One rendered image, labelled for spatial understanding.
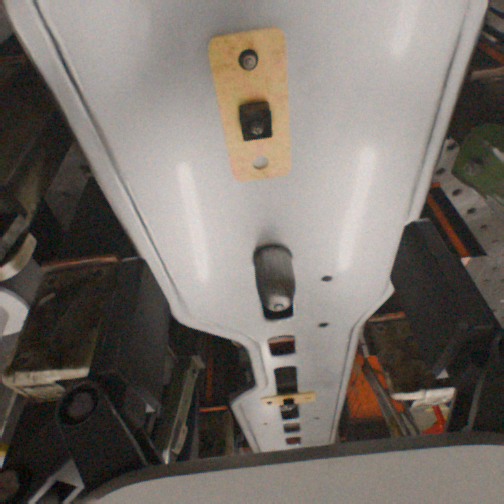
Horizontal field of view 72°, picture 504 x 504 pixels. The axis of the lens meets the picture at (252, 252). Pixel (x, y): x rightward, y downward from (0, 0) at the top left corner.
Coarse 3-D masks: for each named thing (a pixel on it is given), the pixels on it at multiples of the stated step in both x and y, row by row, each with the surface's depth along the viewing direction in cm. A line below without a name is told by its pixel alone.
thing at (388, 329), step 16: (384, 304) 54; (368, 320) 52; (384, 320) 52; (400, 320) 51; (368, 336) 52; (384, 336) 50; (400, 336) 50; (368, 352) 54; (384, 352) 49; (400, 352) 48; (416, 352) 48; (384, 368) 48; (400, 368) 47; (416, 368) 47; (400, 384) 46; (416, 384) 45; (432, 384) 45; (448, 384) 45; (416, 400) 45; (432, 400) 46; (448, 400) 46
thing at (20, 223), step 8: (0, 216) 18; (8, 216) 18; (16, 216) 18; (0, 224) 17; (8, 224) 17; (16, 224) 18; (24, 224) 18; (0, 232) 17; (8, 232) 17; (16, 232) 18; (0, 240) 17; (8, 240) 17; (0, 248) 17; (8, 248) 17; (0, 256) 17
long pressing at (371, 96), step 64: (0, 0) 15; (64, 0) 15; (128, 0) 15; (192, 0) 15; (256, 0) 16; (320, 0) 16; (384, 0) 16; (448, 0) 16; (64, 64) 17; (128, 64) 17; (192, 64) 17; (320, 64) 18; (384, 64) 18; (448, 64) 18; (128, 128) 20; (192, 128) 20; (320, 128) 20; (384, 128) 21; (448, 128) 22; (128, 192) 23; (192, 192) 23; (256, 192) 24; (320, 192) 24; (384, 192) 24; (192, 256) 28; (320, 256) 29; (384, 256) 30; (192, 320) 35; (256, 320) 36; (320, 320) 37; (256, 384) 49; (320, 384) 51; (256, 448) 76
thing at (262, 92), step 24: (216, 48) 17; (240, 48) 17; (264, 48) 17; (216, 72) 17; (240, 72) 18; (264, 72) 18; (216, 96) 18; (240, 96) 18; (264, 96) 19; (240, 120) 18; (264, 120) 19; (288, 120) 20; (240, 144) 21; (264, 144) 21; (288, 144) 21; (240, 168) 22; (264, 168) 22; (288, 168) 22
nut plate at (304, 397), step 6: (270, 396) 53; (276, 396) 53; (282, 396) 53; (288, 396) 53; (294, 396) 53; (300, 396) 53; (306, 396) 53; (312, 396) 54; (264, 402) 54; (276, 402) 55; (282, 402) 55; (288, 402) 53; (294, 402) 53; (300, 402) 55
